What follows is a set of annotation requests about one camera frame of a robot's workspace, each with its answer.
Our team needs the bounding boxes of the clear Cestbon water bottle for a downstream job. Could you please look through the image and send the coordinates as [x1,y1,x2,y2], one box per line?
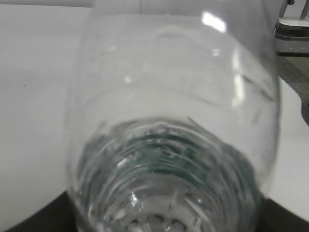
[65,0,280,232]

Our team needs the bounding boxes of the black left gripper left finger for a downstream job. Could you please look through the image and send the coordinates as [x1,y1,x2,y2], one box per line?
[7,192,77,232]

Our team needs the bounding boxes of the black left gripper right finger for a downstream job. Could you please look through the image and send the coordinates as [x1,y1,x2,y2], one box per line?
[259,199,309,232]

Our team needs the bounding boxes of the grey white background device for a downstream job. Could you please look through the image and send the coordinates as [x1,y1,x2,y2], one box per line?
[274,0,309,57]

